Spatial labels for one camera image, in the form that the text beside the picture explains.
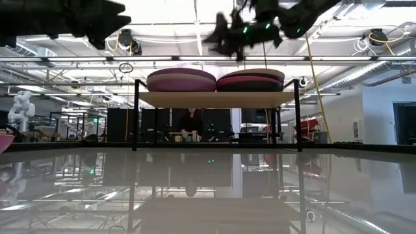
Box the black hanging cable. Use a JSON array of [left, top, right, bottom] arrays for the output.
[[261, 41, 308, 89]]

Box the black partition wall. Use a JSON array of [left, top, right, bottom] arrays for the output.
[[106, 107, 233, 144]]

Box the wooden shelf with black frame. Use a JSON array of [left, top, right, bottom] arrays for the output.
[[131, 78, 303, 153]]

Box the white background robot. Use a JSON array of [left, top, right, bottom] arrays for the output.
[[6, 90, 36, 133]]

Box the hot pink plate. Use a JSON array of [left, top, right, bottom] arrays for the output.
[[0, 133, 16, 154]]

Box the dark teal plate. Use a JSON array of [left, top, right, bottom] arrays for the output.
[[216, 83, 284, 93]]

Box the ceiling light rail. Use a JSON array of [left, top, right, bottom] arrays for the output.
[[0, 55, 416, 62]]

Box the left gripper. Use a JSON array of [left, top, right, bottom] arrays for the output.
[[48, 0, 133, 50]]

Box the dark doorway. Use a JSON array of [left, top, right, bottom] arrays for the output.
[[393, 102, 416, 146]]

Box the red machine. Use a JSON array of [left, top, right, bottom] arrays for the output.
[[294, 117, 321, 140]]

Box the silver ventilation duct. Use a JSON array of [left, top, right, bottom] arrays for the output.
[[318, 38, 416, 94], [9, 42, 58, 68]]

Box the magenta plate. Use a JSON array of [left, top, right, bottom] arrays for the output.
[[216, 75, 285, 87]]

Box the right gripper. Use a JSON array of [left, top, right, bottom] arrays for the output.
[[203, 9, 283, 62]]

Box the yellow hanging cable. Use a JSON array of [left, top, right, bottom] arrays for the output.
[[304, 32, 332, 144]]

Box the person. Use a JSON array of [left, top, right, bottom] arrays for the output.
[[178, 108, 204, 143]]

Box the black ceiling cable reel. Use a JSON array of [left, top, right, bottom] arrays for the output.
[[369, 28, 389, 46], [116, 28, 144, 56]]

